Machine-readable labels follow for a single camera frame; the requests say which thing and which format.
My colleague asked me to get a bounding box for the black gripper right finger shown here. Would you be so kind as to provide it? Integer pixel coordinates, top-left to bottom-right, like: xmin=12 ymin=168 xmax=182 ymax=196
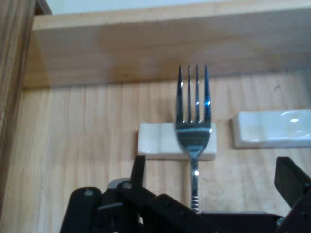
xmin=274 ymin=156 xmax=311 ymax=233

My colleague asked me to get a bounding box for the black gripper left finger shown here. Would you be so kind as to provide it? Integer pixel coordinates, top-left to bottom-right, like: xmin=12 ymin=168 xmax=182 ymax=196
xmin=60 ymin=155 xmax=219 ymax=233

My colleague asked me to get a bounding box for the silver metal fork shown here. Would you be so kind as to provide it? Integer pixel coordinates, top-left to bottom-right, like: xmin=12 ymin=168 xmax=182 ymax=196
xmin=175 ymin=64 xmax=211 ymax=214

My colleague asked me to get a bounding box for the light wooden drawer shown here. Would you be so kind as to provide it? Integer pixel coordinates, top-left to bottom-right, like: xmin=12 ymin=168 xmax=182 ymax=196
xmin=0 ymin=0 xmax=311 ymax=233

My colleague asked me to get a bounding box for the small white ceramic cutlery rest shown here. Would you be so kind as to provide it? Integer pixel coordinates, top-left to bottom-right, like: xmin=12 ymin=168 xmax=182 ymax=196
xmin=137 ymin=122 xmax=218 ymax=161

